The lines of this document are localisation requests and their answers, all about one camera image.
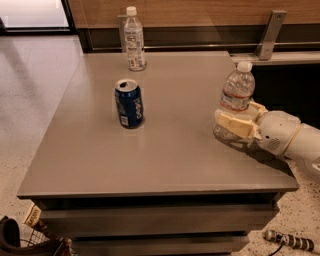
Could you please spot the blue Pepsi can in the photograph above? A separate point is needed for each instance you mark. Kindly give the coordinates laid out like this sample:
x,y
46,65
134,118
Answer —
x,y
129,103

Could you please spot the black white patterned handle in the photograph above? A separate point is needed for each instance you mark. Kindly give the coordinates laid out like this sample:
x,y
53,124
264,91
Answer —
x,y
291,241

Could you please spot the wire basket with bag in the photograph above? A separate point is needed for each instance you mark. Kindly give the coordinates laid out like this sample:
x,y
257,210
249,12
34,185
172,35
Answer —
x,y
37,244

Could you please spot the clear crinkled water bottle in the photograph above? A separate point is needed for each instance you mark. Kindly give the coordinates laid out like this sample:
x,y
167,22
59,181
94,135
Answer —
x,y
234,99

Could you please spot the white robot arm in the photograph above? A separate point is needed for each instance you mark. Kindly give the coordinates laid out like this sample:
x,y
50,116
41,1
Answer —
x,y
308,158

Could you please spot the metal angled bracket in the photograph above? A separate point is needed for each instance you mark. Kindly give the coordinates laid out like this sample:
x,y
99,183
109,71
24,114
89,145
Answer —
x,y
265,48

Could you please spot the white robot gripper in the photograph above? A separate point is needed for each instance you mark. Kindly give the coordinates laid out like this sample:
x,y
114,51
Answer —
x,y
277,132

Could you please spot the tan paper label tag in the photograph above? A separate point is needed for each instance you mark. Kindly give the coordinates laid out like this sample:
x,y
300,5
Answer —
x,y
32,216

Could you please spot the tall clear labelled bottle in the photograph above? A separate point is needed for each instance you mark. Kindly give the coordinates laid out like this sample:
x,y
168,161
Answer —
x,y
134,40

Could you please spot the grey low side shelf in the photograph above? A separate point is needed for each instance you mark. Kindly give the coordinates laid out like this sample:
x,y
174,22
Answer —
x,y
280,58

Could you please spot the grey drawer cabinet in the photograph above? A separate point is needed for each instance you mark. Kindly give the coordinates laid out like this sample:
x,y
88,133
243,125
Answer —
x,y
168,187

